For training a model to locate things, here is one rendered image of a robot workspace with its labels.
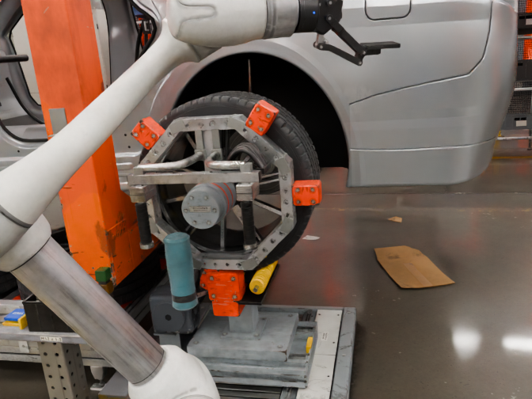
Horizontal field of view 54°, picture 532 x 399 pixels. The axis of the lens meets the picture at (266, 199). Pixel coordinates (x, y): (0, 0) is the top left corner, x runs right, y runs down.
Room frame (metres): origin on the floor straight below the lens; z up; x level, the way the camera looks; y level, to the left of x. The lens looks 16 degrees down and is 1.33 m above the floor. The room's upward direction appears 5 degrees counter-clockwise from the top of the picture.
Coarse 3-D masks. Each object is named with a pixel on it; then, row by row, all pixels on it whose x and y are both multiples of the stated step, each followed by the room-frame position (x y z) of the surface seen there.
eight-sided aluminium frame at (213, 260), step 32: (192, 128) 1.73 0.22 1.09; (224, 128) 1.71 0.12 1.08; (160, 160) 1.81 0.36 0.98; (288, 160) 1.67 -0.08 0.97; (288, 192) 1.66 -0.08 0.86; (160, 224) 1.79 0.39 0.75; (288, 224) 1.66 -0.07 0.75; (192, 256) 1.74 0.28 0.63; (224, 256) 1.76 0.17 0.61; (256, 256) 1.72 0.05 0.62
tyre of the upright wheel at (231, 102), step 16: (208, 96) 1.87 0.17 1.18; (224, 96) 1.82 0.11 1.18; (240, 96) 1.87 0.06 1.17; (256, 96) 1.95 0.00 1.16; (176, 112) 1.83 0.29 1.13; (192, 112) 1.82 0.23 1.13; (208, 112) 1.80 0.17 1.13; (224, 112) 1.79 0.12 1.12; (240, 112) 1.78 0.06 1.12; (288, 112) 1.94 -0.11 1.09; (272, 128) 1.75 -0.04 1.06; (288, 128) 1.76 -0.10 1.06; (304, 128) 1.94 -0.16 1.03; (288, 144) 1.74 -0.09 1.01; (304, 144) 1.80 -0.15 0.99; (304, 160) 1.74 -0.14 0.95; (304, 176) 1.73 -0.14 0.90; (304, 208) 1.73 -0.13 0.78; (304, 224) 1.74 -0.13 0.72; (288, 240) 1.75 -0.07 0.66; (272, 256) 1.76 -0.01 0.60
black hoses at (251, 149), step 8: (240, 144) 1.61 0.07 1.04; (248, 144) 1.60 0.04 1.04; (232, 152) 1.61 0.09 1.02; (240, 152) 1.56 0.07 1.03; (248, 152) 1.55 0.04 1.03; (256, 152) 1.58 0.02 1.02; (224, 160) 1.75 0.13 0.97; (232, 160) 1.61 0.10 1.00; (256, 160) 1.55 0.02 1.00; (264, 160) 1.60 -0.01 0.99; (256, 168) 1.54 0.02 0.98; (264, 168) 1.54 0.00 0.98
